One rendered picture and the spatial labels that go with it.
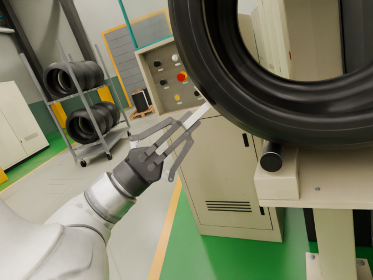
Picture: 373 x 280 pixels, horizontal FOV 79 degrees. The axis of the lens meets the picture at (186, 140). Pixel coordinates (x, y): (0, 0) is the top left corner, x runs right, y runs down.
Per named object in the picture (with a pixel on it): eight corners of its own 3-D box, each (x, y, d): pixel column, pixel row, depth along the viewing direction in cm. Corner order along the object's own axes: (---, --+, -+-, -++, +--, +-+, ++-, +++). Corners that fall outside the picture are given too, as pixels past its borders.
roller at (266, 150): (272, 105, 76) (287, 104, 74) (272, 117, 78) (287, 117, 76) (259, 153, 47) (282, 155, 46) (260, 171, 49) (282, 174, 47)
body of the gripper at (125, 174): (112, 168, 49) (144, 139, 50) (140, 196, 49) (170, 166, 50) (104, 171, 41) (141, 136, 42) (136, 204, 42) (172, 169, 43)
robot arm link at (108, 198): (122, 215, 49) (142, 195, 50) (114, 229, 40) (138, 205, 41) (92, 185, 49) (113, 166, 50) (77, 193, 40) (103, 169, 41)
